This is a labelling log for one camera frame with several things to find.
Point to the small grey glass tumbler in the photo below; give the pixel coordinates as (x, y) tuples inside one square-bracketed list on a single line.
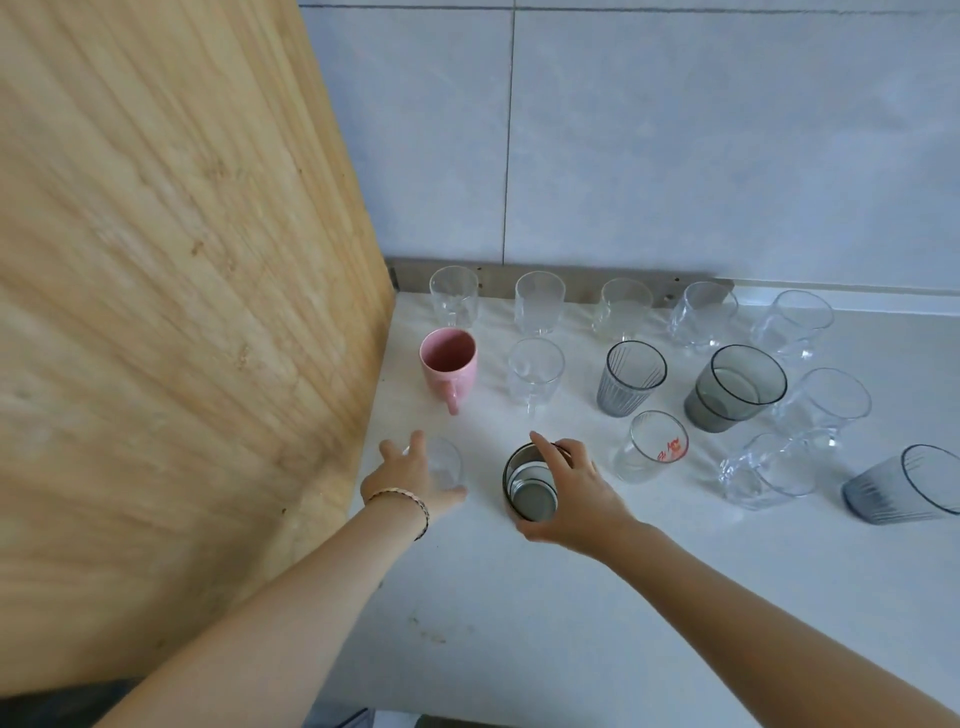
[(892, 491)]

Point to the wide grey stepped glass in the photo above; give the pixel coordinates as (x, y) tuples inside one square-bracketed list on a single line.
[(731, 394)]

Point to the person's left hand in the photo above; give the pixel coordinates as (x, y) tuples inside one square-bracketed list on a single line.
[(409, 480)]

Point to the wooden cabinet side panel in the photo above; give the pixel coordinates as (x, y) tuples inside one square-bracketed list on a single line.
[(172, 337)]

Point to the pink ceramic mug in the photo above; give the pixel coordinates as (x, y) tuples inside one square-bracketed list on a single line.
[(448, 367)]

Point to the person's right forearm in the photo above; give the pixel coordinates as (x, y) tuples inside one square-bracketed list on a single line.
[(765, 645)]

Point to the white table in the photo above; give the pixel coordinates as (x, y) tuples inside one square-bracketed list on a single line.
[(750, 585)]

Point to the grey framed glass door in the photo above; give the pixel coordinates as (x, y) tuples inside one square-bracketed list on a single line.
[(52, 709)]

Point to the clear glass mug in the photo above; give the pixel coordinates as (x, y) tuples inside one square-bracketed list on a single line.
[(821, 409), (535, 375), (622, 311), (454, 300), (701, 319), (538, 307), (791, 326)]

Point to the orange and grey ceramic cup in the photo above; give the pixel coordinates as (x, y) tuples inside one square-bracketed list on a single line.
[(529, 491)]

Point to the person's right hand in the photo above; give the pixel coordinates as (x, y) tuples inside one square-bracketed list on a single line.
[(589, 510)]

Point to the white backsplash strip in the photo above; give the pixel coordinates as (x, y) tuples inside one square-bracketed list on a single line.
[(885, 298)]

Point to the grey metal wall strip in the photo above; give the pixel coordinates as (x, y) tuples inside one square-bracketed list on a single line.
[(495, 281)]

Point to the tall grey ribbed glass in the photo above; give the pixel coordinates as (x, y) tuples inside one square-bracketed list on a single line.
[(630, 382)]

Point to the person's left forearm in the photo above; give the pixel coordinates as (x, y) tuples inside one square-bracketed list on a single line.
[(262, 630)]

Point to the clear spouted glass cup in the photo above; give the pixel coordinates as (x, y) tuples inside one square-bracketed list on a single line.
[(446, 465)]

